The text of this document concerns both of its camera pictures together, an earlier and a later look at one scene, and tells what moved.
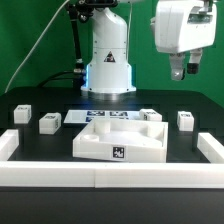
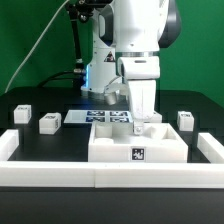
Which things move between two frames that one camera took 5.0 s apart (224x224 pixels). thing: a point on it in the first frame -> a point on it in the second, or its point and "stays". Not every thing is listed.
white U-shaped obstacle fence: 55,174 stays
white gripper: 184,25 -> 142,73
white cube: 185,121 stays
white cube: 22,114 stays
